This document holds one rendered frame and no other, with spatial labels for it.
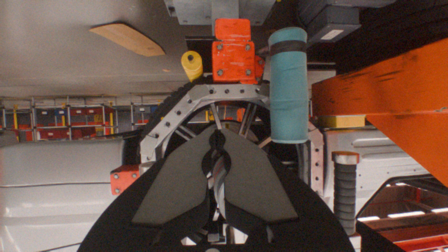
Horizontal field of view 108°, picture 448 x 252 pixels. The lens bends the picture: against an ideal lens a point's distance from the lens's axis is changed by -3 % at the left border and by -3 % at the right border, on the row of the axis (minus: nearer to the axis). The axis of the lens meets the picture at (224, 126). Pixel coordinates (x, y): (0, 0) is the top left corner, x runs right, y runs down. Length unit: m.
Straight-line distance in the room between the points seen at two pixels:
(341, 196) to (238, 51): 0.42
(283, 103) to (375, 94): 0.35
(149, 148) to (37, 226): 0.59
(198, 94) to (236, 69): 0.13
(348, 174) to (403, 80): 0.35
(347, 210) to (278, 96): 0.26
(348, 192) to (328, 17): 0.46
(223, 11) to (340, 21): 0.39
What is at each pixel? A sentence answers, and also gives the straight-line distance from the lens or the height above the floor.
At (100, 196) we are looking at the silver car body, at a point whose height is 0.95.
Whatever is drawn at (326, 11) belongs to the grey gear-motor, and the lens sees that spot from 0.63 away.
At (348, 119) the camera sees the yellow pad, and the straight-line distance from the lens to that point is 0.87.
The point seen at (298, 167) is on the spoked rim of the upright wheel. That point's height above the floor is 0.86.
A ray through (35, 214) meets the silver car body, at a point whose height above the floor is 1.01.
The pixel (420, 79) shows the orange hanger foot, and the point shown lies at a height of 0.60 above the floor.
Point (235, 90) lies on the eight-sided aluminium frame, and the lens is 0.51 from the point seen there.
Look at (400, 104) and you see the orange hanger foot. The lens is 0.65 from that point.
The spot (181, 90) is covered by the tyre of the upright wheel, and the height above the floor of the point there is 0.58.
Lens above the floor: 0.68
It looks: 2 degrees up
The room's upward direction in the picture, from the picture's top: 178 degrees clockwise
